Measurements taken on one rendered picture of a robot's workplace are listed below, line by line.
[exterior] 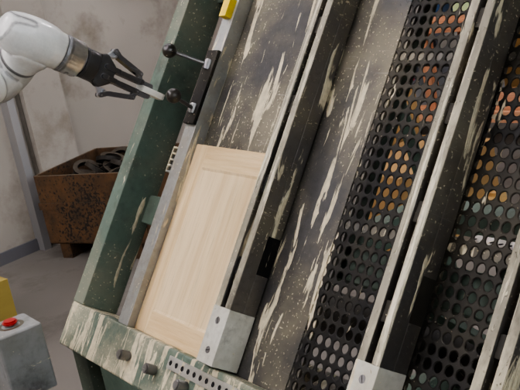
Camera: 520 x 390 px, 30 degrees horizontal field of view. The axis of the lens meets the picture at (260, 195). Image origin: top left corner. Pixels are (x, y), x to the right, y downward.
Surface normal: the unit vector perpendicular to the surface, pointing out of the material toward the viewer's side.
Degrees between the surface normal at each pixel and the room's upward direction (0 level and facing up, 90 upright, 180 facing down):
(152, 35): 90
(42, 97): 90
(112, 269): 90
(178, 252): 54
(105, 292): 90
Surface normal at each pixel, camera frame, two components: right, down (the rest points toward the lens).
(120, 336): -0.76, -0.31
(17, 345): 0.58, 0.11
